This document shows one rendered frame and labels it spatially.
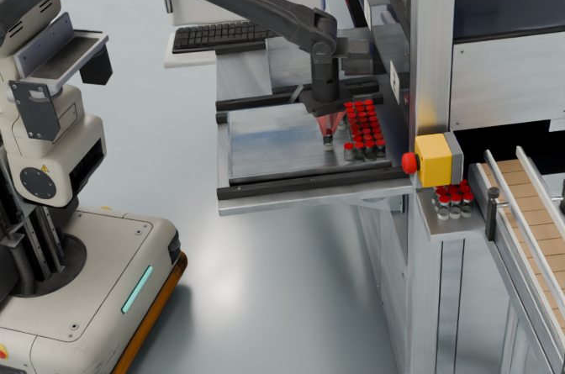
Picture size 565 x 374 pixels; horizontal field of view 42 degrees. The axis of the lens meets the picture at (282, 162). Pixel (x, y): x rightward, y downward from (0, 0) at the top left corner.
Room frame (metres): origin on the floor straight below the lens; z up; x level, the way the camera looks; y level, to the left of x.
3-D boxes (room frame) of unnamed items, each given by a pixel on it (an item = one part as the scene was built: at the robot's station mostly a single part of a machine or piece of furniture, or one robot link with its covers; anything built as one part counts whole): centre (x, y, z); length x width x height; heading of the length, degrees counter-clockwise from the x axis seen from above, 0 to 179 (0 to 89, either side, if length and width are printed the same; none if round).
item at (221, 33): (2.05, 0.09, 0.82); 0.40 x 0.14 x 0.02; 87
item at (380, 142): (1.34, -0.21, 0.90); 0.18 x 0.02 x 0.05; 0
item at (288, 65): (1.69, -0.16, 0.90); 0.34 x 0.26 x 0.04; 91
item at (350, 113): (1.34, -0.17, 0.90); 0.18 x 0.02 x 0.05; 0
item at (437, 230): (1.08, -0.33, 0.87); 0.14 x 0.13 x 0.02; 91
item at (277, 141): (1.35, -0.06, 0.90); 0.34 x 0.26 x 0.04; 90
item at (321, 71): (1.33, -0.11, 1.10); 0.07 x 0.06 x 0.07; 81
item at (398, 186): (1.52, -0.09, 0.87); 0.70 x 0.48 x 0.02; 1
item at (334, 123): (1.32, -0.10, 0.97); 0.07 x 0.07 x 0.09; 14
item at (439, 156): (1.10, -0.29, 1.00); 0.08 x 0.07 x 0.07; 91
